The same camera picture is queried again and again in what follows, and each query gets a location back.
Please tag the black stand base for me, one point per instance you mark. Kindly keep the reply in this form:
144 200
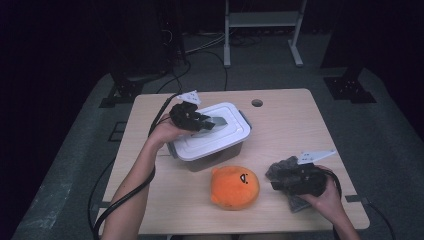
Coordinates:
125 90
350 90

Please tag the black table bracket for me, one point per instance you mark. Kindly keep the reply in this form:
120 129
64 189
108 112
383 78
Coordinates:
355 199
100 205

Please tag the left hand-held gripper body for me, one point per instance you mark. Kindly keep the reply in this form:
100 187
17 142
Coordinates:
185 116

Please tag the dark equipment stand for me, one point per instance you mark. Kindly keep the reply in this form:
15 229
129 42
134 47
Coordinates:
171 40

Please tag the grey fuzzy sock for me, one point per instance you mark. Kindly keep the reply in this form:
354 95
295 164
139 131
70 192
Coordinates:
281 168

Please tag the orange plush toy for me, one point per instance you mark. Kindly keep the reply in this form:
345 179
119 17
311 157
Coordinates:
233 193

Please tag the white metal stand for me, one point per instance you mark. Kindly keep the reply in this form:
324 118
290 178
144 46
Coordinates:
263 19

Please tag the person's left hand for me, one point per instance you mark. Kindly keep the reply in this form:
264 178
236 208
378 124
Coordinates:
163 131

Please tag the person's right hand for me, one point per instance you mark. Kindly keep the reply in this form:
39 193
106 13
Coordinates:
330 203

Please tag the grey translucent storage box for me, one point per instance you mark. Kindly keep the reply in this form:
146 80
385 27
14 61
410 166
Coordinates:
216 160

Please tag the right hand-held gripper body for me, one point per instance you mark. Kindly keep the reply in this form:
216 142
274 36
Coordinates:
303 181

